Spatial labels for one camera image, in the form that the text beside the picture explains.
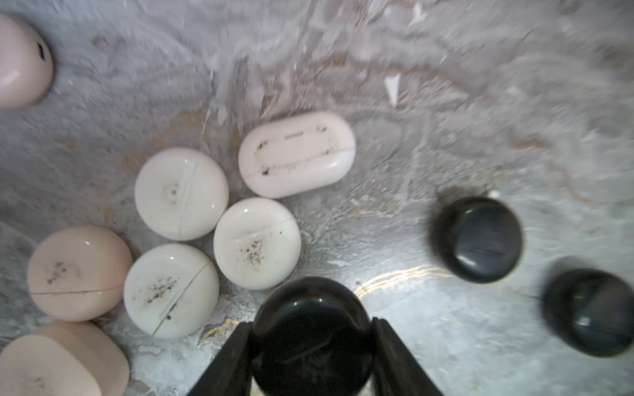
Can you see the black earphone case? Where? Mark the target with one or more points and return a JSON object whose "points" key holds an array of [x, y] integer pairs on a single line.
{"points": [[478, 239], [591, 311], [312, 337]]}

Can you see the pink round earphone case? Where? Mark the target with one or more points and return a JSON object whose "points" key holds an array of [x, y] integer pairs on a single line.
{"points": [[64, 359], [78, 274], [27, 65]]}

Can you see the pink round earphone case far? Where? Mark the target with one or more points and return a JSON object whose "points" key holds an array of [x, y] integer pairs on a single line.
{"points": [[27, 65]]}

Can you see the white round earphone case right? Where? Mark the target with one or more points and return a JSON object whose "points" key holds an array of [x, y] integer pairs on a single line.
{"points": [[257, 243]]}

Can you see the white round earphone case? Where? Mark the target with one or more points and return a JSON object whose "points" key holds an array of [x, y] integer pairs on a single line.
{"points": [[171, 291], [181, 194], [257, 243]]}

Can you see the white round earphone case top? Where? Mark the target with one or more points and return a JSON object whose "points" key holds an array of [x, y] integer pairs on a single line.
{"points": [[181, 194]]}

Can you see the white oval earphone case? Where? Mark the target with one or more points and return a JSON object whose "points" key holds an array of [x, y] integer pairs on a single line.
{"points": [[297, 154]]}

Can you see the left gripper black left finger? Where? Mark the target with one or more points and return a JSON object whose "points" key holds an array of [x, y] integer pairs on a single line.
{"points": [[229, 373]]}

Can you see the pink round earphone case middle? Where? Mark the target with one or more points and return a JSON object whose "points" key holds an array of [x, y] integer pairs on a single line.
{"points": [[78, 274]]}

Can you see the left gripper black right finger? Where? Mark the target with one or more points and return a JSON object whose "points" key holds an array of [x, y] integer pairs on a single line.
{"points": [[396, 371]]}

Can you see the white round earphone case left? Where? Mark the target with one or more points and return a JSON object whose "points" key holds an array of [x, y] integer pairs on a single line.
{"points": [[171, 291]]}

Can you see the pink round earphone case lower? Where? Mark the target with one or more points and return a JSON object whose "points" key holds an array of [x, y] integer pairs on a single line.
{"points": [[64, 359]]}

